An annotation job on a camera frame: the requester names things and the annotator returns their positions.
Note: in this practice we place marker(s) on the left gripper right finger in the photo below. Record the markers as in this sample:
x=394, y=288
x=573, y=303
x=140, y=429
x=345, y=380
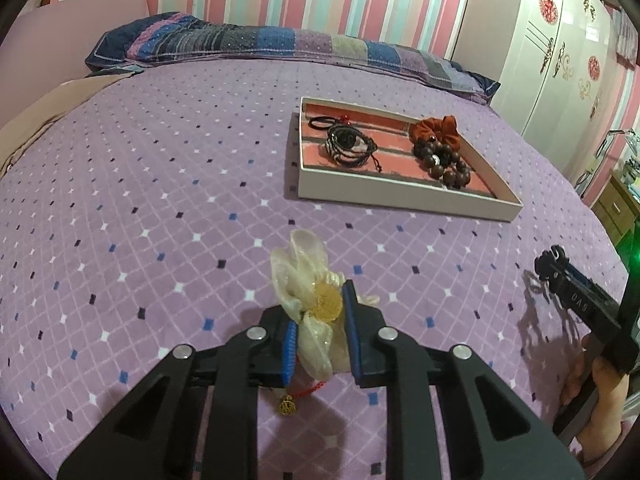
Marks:
x=367, y=360

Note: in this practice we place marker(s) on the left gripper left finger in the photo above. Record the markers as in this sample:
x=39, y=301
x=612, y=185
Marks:
x=276, y=360

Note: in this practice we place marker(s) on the black tie with red beads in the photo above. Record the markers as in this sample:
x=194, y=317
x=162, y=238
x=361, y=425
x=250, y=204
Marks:
x=324, y=123

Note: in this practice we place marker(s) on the orange fabric scrunchie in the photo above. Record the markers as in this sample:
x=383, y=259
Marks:
x=443, y=129

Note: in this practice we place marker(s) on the small black claw clip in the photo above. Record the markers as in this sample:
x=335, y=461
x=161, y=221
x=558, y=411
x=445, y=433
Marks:
x=550, y=266

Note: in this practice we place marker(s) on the wooden bedside drawer cabinet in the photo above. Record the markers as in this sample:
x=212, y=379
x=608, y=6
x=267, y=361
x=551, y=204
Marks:
x=616, y=209

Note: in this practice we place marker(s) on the shallow tray with brick lining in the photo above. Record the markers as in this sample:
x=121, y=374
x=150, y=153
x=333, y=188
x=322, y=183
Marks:
x=393, y=177

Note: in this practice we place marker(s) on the purple dotted bedspread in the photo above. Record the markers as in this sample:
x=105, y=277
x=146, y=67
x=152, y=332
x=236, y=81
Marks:
x=145, y=218

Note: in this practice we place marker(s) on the white decorated wardrobe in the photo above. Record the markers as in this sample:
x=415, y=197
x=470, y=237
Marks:
x=550, y=58

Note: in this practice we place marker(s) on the patchwork striped pillow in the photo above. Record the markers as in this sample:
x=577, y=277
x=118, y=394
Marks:
x=174, y=37

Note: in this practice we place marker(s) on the pink headboard cushion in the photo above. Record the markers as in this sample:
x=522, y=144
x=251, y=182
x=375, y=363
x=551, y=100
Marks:
x=48, y=46

